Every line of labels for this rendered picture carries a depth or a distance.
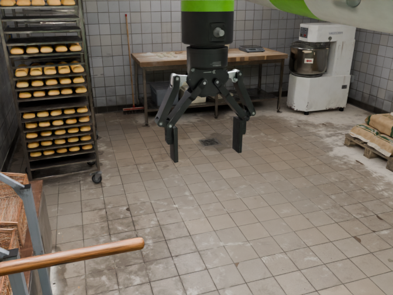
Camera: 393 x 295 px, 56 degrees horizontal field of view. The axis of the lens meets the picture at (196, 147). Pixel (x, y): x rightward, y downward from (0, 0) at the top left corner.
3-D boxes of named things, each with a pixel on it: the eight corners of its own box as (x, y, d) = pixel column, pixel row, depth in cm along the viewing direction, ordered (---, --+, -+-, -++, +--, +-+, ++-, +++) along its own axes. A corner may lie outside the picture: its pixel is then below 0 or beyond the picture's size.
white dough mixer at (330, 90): (296, 117, 558) (306, 26, 506) (276, 106, 609) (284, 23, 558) (347, 112, 583) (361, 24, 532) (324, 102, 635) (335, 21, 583)
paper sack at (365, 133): (370, 146, 417) (372, 133, 412) (347, 136, 448) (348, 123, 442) (409, 138, 440) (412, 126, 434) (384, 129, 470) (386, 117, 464)
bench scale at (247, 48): (247, 52, 557) (247, 48, 554) (238, 50, 585) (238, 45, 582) (265, 51, 565) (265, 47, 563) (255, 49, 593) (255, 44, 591)
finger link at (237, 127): (233, 116, 75) (236, 116, 76) (231, 148, 78) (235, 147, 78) (240, 120, 73) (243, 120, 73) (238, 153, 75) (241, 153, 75)
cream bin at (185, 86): (185, 104, 542) (185, 88, 533) (175, 95, 585) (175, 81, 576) (207, 102, 553) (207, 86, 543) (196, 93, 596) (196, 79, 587)
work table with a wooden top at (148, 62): (144, 126, 520) (140, 62, 485) (134, 110, 590) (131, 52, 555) (282, 112, 581) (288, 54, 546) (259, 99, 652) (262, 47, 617)
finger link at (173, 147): (177, 127, 68) (173, 128, 68) (178, 162, 71) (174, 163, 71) (172, 123, 71) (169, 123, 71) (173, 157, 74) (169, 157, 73)
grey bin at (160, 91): (156, 106, 530) (155, 90, 521) (150, 98, 574) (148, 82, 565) (180, 104, 540) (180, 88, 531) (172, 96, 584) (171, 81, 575)
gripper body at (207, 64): (192, 48, 62) (192, 102, 65) (237, 46, 65) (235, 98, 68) (178, 44, 68) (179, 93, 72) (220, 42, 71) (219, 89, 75)
